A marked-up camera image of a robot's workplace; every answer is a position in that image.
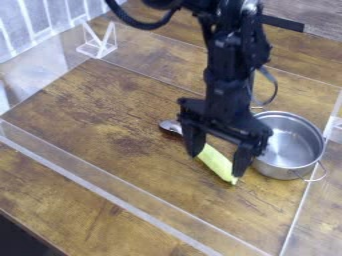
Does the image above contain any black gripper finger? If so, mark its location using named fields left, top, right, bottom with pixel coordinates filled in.
left=180, top=121, right=205, bottom=157
left=232, top=143, right=255, bottom=178

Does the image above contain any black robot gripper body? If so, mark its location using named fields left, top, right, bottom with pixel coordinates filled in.
left=177, top=69, right=272, bottom=156

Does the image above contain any stainless steel pot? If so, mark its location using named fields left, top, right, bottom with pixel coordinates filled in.
left=252, top=111, right=327, bottom=183

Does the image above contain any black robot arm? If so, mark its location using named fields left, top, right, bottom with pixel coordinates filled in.
left=143, top=0, right=272, bottom=177

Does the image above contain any black wall strip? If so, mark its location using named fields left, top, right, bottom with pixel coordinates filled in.
left=262, top=15, right=304, bottom=32

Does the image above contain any clear acrylic bracket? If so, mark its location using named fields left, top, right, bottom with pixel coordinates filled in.
left=76, top=22, right=117, bottom=59

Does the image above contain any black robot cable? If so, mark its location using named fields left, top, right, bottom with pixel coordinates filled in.
left=103, top=0, right=181, bottom=32

